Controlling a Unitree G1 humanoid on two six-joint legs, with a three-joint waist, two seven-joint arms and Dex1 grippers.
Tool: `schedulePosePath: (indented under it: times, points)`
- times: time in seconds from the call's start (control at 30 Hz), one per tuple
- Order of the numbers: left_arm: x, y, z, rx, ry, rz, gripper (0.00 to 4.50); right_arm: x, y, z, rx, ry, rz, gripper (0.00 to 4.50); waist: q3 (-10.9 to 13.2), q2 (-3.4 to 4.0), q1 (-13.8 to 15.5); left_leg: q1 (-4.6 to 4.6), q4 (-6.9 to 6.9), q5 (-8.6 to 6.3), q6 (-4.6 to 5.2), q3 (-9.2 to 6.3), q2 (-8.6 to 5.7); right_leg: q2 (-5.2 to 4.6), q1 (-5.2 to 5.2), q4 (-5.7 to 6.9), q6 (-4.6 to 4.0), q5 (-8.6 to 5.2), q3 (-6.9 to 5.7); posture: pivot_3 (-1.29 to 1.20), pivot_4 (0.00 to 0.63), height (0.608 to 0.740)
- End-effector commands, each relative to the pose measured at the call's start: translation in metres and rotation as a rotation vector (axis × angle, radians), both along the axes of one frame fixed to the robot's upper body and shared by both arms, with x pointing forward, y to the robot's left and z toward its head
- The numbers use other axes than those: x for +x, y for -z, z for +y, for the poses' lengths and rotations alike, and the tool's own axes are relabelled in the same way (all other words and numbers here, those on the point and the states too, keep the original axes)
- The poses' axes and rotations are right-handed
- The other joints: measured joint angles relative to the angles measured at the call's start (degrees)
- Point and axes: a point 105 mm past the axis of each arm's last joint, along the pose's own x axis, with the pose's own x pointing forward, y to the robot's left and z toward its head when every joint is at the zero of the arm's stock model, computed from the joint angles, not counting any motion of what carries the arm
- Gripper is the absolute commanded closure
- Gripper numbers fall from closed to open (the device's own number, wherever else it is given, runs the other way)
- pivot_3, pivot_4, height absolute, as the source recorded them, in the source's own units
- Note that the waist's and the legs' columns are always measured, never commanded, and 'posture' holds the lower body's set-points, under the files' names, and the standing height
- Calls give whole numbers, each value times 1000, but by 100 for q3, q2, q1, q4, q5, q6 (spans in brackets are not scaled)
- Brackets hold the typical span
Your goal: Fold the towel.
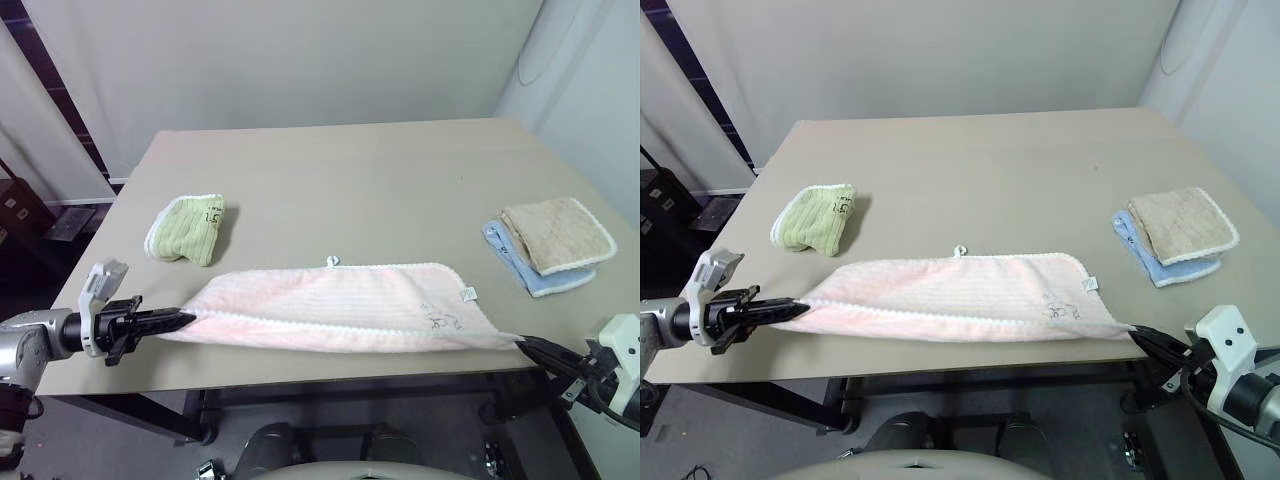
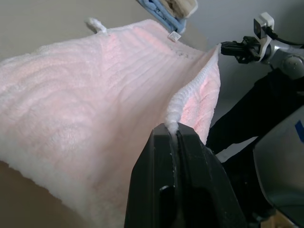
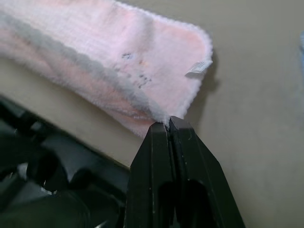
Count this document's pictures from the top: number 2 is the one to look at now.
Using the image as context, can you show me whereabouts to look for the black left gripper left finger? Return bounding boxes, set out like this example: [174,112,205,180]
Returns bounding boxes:
[124,123,178,228]

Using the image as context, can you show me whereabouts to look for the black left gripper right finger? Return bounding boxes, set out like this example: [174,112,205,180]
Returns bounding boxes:
[176,123,241,228]

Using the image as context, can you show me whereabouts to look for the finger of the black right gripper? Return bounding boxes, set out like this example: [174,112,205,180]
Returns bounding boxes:
[221,48,240,57]
[220,41,243,49]

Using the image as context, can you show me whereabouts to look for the pink fluffy towel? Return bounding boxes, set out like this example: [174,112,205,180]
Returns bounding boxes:
[0,17,222,228]

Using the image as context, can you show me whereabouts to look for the beige folded towel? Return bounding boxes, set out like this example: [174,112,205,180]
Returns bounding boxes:
[161,0,199,20]

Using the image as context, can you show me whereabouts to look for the blue folded towel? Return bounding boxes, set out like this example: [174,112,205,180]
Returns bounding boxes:
[136,0,189,34]

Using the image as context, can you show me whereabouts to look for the silver robot torso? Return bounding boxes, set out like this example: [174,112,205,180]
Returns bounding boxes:
[252,113,304,228]

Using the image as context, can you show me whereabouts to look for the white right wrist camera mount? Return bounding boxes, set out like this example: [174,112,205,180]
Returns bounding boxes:
[253,12,276,62]

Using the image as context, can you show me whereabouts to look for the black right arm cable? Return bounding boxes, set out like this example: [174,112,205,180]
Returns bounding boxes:
[265,25,304,46]

